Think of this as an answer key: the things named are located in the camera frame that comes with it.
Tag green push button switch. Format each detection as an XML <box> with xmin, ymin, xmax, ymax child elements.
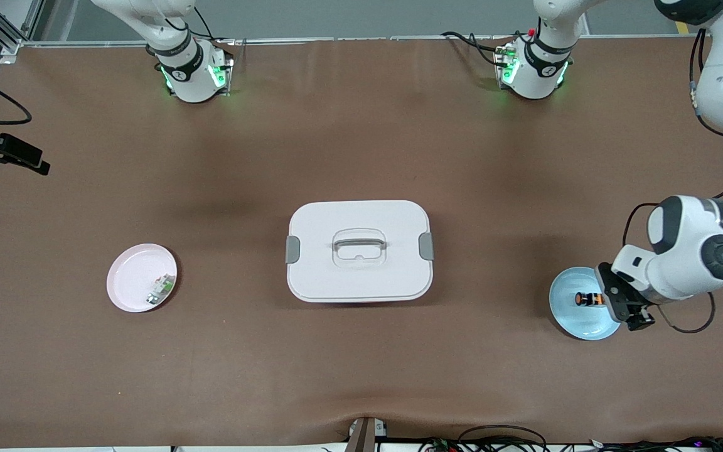
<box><xmin>146</xmin><ymin>274</ymin><xmax>177</xmax><ymax>307</ymax></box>

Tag white lidded box grey latches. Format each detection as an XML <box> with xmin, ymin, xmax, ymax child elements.
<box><xmin>285</xmin><ymin>200</ymin><xmax>436</xmax><ymax>304</ymax></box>

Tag aluminium frame profile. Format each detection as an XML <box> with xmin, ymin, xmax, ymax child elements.
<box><xmin>0</xmin><ymin>0</ymin><xmax>46</xmax><ymax>56</ymax></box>

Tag pale pink round plate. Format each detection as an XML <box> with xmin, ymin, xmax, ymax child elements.
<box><xmin>106</xmin><ymin>243</ymin><xmax>179</xmax><ymax>313</ymax></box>

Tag black cable loop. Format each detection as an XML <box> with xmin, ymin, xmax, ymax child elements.
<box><xmin>458</xmin><ymin>424</ymin><xmax>549</xmax><ymax>452</ymax></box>

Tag black arm base cable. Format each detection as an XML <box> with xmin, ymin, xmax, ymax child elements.
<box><xmin>441</xmin><ymin>30</ymin><xmax>508</xmax><ymax>67</ymax></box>

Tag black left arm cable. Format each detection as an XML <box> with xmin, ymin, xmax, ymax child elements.
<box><xmin>621</xmin><ymin>28</ymin><xmax>723</xmax><ymax>335</ymax></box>

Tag light blue round plate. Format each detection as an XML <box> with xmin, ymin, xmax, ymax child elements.
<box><xmin>548</xmin><ymin>266</ymin><xmax>623</xmax><ymax>342</ymax></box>

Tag silver table edge rail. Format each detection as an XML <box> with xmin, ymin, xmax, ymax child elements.
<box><xmin>19</xmin><ymin>35</ymin><xmax>714</xmax><ymax>48</ymax></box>

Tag metal bracket at table edge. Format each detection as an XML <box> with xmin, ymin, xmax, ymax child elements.
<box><xmin>346</xmin><ymin>416</ymin><xmax>388</xmax><ymax>452</ymax></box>

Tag bundle of dark cables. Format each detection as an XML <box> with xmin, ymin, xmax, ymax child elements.
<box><xmin>584</xmin><ymin>436</ymin><xmax>723</xmax><ymax>452</ymax></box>

